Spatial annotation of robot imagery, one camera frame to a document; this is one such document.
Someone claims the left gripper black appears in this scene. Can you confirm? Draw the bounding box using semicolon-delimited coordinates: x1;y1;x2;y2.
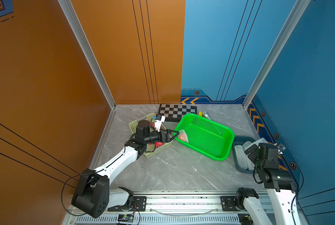
143;128;178;146

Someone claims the bare red apple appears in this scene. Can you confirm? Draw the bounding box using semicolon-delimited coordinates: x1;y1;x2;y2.
155;142;164;148

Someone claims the white foam net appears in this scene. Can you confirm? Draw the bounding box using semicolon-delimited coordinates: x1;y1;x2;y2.
235;145;249;170
242;141;253;150
252;138;277;146

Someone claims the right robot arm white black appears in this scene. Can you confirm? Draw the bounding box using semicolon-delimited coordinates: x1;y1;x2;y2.
235;142;301;225

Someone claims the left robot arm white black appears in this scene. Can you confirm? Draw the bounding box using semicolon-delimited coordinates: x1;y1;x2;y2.
71;120;180;218

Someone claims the apple in white foam net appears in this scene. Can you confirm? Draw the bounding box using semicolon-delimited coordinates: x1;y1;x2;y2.
178;129;189;143

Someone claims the black white checkerboard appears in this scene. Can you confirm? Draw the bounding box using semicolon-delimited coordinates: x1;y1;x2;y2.
158;104;198;122

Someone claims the dark teal plastic tray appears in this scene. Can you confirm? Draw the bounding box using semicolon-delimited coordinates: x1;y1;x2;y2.
232;136;256;174

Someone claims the pale green plastic basket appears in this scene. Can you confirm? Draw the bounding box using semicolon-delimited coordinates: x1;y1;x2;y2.
129;113;173;158

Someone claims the grey cylinder yellow tip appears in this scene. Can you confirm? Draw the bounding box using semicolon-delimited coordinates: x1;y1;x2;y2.
198;111;212;121

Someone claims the bright green plastic basket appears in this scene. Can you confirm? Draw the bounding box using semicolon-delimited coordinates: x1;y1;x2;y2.
176;113;235;161

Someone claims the small right circuit board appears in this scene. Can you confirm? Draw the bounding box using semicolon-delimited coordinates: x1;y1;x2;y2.
238;214;253;225

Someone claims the green circuit board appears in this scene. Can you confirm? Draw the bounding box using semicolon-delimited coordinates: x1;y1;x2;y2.
117;214;134;225

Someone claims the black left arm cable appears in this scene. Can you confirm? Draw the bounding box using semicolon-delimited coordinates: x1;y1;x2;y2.
60;134;134;217

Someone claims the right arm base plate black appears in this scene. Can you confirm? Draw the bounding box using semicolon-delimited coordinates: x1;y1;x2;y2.
220;196;239;212

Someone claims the aluminium front rail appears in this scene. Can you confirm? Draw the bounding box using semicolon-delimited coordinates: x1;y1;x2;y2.
62;192;309;225

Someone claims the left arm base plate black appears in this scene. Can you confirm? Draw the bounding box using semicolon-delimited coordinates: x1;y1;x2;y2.
107;187;147;212

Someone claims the right aluminium corner post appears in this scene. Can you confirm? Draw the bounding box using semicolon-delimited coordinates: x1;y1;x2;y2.
242;0;310;110

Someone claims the aluminium corner post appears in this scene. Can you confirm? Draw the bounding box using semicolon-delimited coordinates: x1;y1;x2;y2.
242;0;310;110
58;0;116;110

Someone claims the left aluminium corner post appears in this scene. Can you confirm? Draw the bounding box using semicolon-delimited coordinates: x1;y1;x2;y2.
58;0;116;110

